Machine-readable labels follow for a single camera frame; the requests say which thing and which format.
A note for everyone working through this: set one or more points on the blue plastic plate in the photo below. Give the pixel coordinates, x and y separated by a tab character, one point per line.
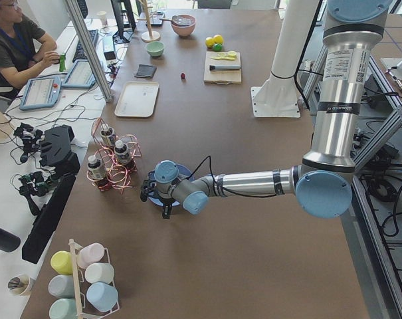
182	170

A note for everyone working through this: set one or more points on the pink cup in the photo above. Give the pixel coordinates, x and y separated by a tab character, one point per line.
89	255

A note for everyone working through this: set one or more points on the green bottle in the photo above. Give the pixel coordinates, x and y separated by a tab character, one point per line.
62	63

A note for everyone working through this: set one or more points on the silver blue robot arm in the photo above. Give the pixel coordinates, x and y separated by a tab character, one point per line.
322	182

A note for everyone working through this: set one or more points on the wooden cup rack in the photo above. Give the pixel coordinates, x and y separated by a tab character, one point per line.
83	308

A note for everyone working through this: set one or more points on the whole yellow lemon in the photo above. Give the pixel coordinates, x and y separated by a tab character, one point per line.
218	39
209	42

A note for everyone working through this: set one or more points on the steel muddler black tip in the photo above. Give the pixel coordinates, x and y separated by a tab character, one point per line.
214	68

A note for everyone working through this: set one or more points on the wooden cutting board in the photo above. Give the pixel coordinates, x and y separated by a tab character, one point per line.
222	77

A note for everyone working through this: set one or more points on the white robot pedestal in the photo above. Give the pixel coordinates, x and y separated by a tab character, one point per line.
278	96

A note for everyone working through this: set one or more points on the wooden stand round base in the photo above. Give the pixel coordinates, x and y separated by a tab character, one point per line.
150	35

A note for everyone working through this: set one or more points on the metal ice scoop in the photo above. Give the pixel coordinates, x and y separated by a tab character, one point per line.
179	20

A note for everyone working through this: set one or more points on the green lime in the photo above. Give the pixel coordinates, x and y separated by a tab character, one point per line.
217	47

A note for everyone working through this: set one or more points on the pink bowl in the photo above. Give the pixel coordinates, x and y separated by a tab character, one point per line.
184	31

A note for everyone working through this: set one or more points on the copper wire bottle rack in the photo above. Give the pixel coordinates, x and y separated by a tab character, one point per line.
119	176

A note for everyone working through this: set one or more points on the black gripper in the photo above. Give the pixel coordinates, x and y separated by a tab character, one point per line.
166	203

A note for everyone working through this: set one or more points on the blue teach pendant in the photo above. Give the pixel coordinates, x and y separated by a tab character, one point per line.
80	76
41	93

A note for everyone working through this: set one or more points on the grey folded cloth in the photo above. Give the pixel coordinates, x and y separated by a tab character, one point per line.
145	71

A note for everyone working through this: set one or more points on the mint green cup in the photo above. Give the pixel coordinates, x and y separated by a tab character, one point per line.
63	308

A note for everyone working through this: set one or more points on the dark tea bottle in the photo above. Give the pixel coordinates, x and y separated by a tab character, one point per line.
97	171
122	154
108	135

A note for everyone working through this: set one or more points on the green bowl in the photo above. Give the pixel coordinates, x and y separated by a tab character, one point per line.
155	48

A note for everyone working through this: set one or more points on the yellow plastic knife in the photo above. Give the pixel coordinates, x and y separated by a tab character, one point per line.
219	57

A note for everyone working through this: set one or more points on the grey cup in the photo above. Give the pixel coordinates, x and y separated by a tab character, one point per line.
61	286

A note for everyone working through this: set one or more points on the paper cup with utensils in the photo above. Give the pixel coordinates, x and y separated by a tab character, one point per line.
21	285

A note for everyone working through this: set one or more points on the cream rabbit tray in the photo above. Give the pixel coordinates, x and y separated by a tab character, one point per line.
137	99

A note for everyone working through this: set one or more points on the white paper cup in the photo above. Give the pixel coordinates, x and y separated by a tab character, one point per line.
102	16

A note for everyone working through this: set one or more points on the aluminium frame post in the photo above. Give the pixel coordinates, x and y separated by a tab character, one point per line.
84	37

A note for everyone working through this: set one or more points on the blue cup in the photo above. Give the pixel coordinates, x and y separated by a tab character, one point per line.
102	296

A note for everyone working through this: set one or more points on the yellow cup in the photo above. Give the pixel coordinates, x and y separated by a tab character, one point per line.
61	262

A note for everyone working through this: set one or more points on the black water bottle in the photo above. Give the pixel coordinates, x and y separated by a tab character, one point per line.
8	241

